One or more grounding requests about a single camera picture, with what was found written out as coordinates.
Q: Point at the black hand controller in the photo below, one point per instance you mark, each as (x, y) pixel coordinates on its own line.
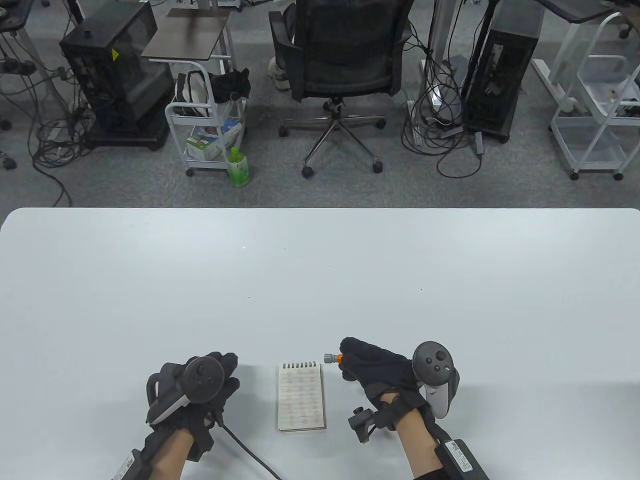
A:
(432, 362)
(202, 377)

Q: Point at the person's left forearm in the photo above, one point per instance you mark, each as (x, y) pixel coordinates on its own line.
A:
(170, 457)

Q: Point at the dark curved desk top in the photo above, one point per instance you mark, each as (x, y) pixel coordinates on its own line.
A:
(575, 12)

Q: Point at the green white box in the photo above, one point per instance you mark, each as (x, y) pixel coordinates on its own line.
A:
(202, 145)

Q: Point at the grey desk leg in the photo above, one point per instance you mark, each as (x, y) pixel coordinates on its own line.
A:
(42, 75)

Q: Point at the white desk foot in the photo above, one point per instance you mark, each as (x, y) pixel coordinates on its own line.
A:
(550, 80)

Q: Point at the black power adapter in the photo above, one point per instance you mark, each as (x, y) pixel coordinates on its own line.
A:
(479, 142)

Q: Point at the person's right forearm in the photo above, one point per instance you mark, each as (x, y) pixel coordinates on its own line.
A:
(415, 445)

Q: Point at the small white rolling cart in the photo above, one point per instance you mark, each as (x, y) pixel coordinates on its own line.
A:
(170, 125)

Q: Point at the black box on left wrist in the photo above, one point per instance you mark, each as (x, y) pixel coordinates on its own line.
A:
(131, 467)

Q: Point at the black bag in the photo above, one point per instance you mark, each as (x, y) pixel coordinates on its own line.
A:
(230, 85)

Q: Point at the black power strip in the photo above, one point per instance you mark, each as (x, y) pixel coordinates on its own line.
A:
(17, 67)

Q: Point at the green plastic bottle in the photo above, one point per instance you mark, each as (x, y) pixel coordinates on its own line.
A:
(238, 170)

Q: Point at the white black backpack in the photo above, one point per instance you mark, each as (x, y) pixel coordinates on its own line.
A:
(192, 92)

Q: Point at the black right hand controller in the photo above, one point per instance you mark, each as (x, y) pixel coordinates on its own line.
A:
(432, 362)

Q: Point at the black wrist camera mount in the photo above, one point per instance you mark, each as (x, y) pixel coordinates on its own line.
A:
(361, 425)

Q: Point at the black box on right wrist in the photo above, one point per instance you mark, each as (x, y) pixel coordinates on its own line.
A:
(462, 460)

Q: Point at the black mesh office chair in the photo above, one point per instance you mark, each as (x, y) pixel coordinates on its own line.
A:
(345, 50)

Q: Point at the beige spiral notebook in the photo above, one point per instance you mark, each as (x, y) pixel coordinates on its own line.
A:
(300, 400)

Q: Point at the black grey computer tower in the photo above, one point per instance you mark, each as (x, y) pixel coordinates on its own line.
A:
(500, 75)

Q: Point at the black box on wrist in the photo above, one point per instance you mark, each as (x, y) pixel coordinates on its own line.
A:
(462, 460)
(131, 467)

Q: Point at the black left hand controller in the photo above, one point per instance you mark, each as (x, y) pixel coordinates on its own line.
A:
(202, 377)

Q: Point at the white desk leg column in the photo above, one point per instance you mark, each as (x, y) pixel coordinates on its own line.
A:
(440, 30)

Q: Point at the person's left hand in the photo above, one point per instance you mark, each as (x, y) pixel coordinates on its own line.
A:
(227, 395)

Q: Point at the black castor wheel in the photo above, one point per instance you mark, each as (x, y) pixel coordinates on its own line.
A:
(9, 162)

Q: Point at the person's right hand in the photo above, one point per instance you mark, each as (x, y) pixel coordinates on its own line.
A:
(380, 370)

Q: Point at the brown side table top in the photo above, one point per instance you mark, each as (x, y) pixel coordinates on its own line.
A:
(187, 35)

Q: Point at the large white rolling cart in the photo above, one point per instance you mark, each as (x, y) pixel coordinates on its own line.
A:
(595, 147)

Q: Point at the orange grey flower pattern stamp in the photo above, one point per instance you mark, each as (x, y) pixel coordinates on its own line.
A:
(330, 358)

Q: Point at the blue white box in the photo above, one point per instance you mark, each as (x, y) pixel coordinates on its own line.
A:
(231, 129)

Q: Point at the white power strip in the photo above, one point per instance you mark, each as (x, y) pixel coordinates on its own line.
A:
(414, 125)

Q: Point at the black glass computer tower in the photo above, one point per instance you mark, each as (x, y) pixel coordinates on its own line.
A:
(115, 75)

